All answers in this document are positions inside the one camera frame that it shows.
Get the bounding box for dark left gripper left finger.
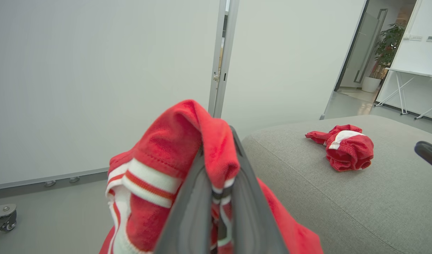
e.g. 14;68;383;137
154;147;214;254

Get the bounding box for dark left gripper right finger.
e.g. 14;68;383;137
230;126;289;254

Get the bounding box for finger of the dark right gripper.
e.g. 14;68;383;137
414;141;432;173

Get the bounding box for red shorts with white stripe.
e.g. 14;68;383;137
305;124;375;173

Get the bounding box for red jersey with white stripes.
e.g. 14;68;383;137
99;99;324;254

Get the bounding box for grey fabric sofa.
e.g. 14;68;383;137
241;115;432;254

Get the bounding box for white folding table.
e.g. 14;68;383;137
374;67;432;120

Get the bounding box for white plant pot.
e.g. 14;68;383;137
361;76;382;93

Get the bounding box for green potted plant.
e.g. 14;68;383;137
374;24;407;80

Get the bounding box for black caster with silver wheel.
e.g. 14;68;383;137
0;211;17;234

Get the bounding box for grey partition foot with plate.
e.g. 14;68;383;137
0;204;17;220

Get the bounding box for glass door with handle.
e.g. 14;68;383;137
353;8;389;84

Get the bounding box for grey partition bottom rail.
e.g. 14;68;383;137
0;167;109;191

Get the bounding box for grey partition post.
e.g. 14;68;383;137
214;0;240;119
208;0;227;118

